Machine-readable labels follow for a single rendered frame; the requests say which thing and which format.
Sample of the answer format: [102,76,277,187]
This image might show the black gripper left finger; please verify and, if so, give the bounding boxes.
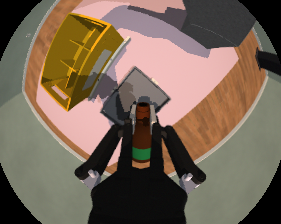
[74,105,136,198]

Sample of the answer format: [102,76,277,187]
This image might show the yellow open crate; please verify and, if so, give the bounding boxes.
[40,12,124,112]

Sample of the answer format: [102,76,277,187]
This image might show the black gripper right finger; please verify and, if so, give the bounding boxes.
[148,105,206,199]

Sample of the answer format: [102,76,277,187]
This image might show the brown bottle with green label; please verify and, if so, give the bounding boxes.
[132,102,152,163]

